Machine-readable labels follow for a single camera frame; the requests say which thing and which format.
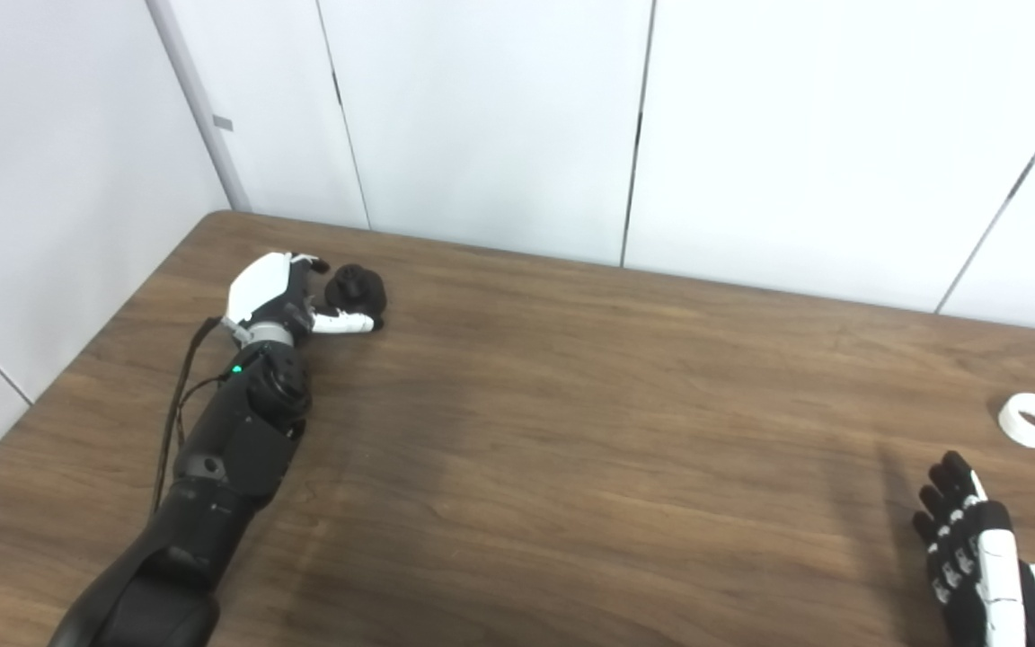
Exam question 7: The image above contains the white plastic ring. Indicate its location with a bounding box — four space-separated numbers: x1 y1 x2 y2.
998 393 1035 449

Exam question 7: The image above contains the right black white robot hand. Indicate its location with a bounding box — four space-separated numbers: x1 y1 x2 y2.
912 451 1035 647

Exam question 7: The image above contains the grey wall corner strip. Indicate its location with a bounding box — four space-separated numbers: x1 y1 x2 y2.
146 0 253 214

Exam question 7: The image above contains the round black plastic part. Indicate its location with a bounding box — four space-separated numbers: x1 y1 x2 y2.
324 264 388 320

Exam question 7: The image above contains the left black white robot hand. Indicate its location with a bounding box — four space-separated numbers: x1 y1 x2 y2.
223 253 384 347

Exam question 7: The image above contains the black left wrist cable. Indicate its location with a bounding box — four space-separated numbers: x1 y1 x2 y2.
151 316 233 515

